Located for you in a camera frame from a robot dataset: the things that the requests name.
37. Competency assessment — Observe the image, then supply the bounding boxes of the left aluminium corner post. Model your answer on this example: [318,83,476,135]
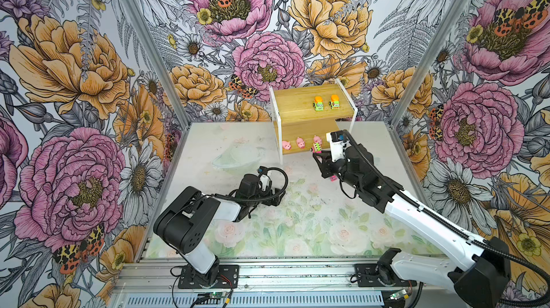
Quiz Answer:
[120,0,190,131]

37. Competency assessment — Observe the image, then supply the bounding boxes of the two-tier bamboo white shelf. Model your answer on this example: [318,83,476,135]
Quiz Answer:
[269,79,358,163]

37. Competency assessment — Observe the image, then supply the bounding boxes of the aluminium corner post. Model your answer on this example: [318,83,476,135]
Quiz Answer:
[389,0,470,126]
[120,0,190,131]

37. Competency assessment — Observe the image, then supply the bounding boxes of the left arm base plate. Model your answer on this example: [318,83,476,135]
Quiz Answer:
[177,265,240,289]

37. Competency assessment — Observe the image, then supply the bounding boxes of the right aluminium corner post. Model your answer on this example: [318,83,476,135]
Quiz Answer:
[389,0,470,126]

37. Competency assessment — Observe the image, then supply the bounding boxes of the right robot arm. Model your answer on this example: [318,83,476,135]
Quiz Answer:
[312,145,511,307]

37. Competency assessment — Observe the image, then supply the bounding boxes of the pink green toy truck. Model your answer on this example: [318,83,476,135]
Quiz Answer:
[312,142,322,153]

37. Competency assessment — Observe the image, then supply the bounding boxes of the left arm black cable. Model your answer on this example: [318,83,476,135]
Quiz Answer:
[210,166,289,206]

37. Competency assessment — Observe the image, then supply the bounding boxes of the aluminium front rail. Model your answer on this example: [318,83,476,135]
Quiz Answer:
[115,258,480,294]

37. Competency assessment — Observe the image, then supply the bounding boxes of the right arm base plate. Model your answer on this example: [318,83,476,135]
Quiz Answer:
[350,263,418,287]

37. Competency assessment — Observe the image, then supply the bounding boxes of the green orange mixer truck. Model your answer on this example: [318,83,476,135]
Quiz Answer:
[313,96,325,111]
[329,95,340,110]

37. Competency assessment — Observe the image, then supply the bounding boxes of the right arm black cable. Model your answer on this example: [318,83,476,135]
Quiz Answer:
[343,129,550,307]

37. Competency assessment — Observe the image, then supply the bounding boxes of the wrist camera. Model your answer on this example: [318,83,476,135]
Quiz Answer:
[326,131,347,162]
[257,166,269,176]

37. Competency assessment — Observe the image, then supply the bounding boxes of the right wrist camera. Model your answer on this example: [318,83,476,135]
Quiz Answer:
[326,131,347,162]

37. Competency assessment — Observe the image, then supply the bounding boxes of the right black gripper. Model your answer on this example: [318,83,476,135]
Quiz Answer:
[312,151,362,190]

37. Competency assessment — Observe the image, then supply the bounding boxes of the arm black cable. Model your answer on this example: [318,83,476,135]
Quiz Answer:
[210,166,289,206]
[343,129,550,307]

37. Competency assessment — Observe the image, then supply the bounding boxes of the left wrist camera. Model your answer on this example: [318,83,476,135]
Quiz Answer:
[257,166,269,176]

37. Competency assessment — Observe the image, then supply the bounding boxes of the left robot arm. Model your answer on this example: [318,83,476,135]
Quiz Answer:
[153,166,289,289]

